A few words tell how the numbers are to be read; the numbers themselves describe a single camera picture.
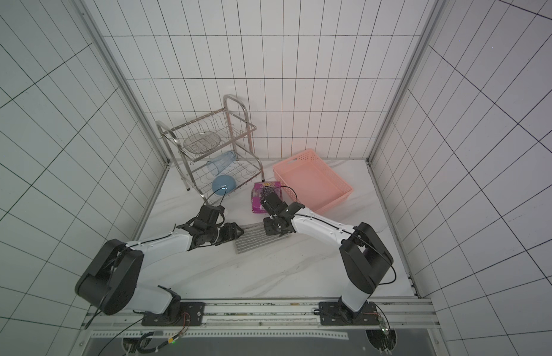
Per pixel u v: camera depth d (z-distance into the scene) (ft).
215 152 2.62
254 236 2.96
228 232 2.61
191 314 2.37
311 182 3.50
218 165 3.60
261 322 2.37
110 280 1.44
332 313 2.37
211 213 2.38
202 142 2.95
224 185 3.27
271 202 2.23
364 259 1.45
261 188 3.35
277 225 2.03
